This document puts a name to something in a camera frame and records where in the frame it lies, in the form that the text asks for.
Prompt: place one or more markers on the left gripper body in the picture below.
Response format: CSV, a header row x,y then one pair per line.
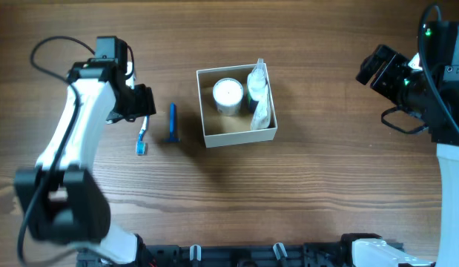
x,y
141,101

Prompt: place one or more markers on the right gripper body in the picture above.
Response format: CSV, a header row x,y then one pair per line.
x,y
380,74

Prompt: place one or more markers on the blue white toothbrush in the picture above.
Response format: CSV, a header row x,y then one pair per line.
x,y
141,146

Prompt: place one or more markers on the blue disposable razor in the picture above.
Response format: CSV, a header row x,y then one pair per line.
x,y
173,125

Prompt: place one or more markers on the white round jar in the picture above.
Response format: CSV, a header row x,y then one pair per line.
x,y
228,94

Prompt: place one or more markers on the dark blue pump bottle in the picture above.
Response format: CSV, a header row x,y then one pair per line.
x,y
256,85

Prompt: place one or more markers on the white squeeze tube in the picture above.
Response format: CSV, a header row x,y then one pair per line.
x,y
262,112

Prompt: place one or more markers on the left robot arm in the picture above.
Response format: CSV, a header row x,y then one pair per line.
x,y
60,199

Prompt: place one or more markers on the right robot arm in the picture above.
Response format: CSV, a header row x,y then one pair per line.
x,y
427,88

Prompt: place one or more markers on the white cardboard box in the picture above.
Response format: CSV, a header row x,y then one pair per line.
x,y
219,130

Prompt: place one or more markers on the black mounting rail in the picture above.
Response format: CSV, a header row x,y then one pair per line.
x,y
305,255

